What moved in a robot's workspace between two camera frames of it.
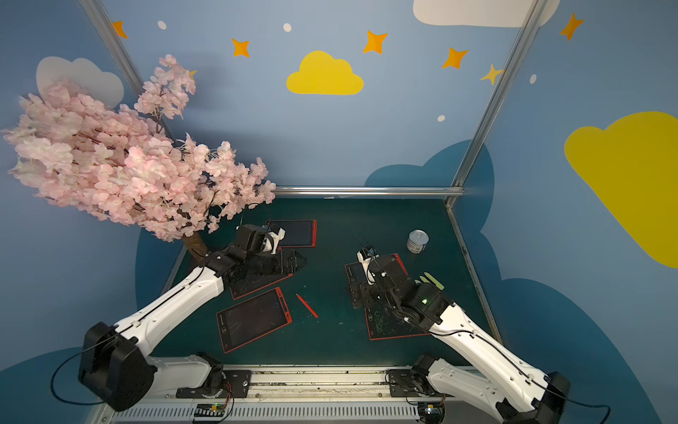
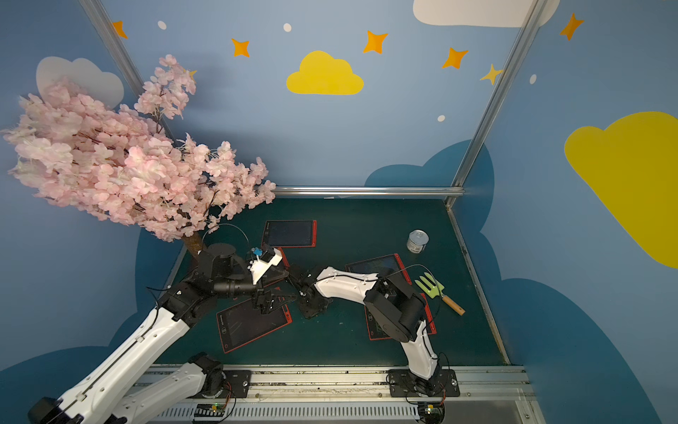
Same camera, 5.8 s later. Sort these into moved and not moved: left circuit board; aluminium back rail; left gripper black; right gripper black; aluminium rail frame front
Moved: right gripper black; left gripper black
Not moved: aluminium back rail; aluminium rail frame front; left circuit board
